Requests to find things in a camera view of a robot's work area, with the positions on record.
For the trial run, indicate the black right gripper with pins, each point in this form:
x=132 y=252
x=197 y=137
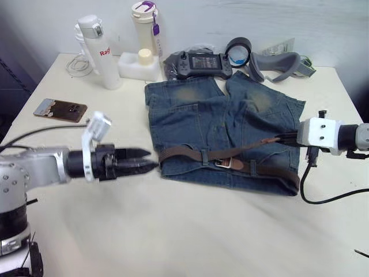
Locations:
x=296 y=139

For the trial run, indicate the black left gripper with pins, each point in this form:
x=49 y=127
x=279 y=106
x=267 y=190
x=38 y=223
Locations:
x=105 y=161

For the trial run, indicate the brown braided belt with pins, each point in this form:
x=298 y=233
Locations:
x=184 y=153

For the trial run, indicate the blue denim shorts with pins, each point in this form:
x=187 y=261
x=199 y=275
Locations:
x=201 y=121

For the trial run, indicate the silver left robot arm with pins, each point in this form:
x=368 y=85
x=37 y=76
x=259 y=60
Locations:
x=31 y=167

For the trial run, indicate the grey headset face pad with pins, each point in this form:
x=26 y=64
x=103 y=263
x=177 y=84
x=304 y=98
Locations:
x=271 y=62

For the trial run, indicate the brown smartphone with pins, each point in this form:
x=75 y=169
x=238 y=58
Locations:
x=63 y=111

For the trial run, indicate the clear plastic packet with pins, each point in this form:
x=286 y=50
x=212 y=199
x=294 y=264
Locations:
x=281 y=47

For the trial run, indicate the white foam block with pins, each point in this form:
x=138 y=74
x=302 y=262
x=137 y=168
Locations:
x=129 y=67

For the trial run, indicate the clear bag with black contents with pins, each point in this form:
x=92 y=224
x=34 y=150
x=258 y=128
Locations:
x=170 y=69

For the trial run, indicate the grey tape roll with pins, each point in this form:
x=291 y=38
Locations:
x=243 y=46

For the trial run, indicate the cream round cap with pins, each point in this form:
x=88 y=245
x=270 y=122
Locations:
x=145 y=57

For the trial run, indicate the white bottle with red print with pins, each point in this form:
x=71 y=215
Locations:
x=105 y=57

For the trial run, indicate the dark grey handheld game console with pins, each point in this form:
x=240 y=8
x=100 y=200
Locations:
x=204 y=63

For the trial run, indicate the cream bottle with purple lid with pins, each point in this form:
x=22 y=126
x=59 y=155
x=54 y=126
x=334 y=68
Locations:
x=144 y=29

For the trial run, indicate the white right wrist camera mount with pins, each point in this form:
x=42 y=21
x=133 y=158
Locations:
x=318 y=135

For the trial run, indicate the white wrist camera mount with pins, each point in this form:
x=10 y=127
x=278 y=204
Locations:
x=318 y=135
x=96 y=125

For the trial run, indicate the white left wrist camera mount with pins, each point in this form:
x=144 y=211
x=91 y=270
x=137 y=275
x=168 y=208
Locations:
x=96 y=125

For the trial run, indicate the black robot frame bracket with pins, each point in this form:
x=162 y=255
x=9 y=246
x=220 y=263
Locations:
x=36 y=259

